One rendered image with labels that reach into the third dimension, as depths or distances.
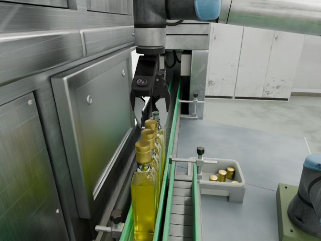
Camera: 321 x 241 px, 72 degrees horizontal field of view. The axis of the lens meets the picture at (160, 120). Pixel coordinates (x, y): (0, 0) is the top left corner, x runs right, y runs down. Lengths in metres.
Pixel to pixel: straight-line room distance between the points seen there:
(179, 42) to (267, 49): 3.13
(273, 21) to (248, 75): 3.89
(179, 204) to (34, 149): 0.48
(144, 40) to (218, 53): 3.83
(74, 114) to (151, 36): 0.24
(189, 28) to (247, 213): 1.09
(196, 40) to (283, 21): 0.94
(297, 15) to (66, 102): 0.53
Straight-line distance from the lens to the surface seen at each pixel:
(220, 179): 1.02
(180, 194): 0.78
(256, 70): 4.52
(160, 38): 0.53
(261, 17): 0.62
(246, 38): 4.39
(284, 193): 1.00
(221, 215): 0.92
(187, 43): 1.51
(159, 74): 0.55
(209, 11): 0.50
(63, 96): 0.44
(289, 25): 0.64
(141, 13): 0.53
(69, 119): 0.45
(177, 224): 0.70
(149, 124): 0.58
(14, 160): 0.40
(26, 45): 0.37
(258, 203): 1.01
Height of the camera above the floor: 1.41
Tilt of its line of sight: 24 degrees down
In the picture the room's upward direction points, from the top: straight up
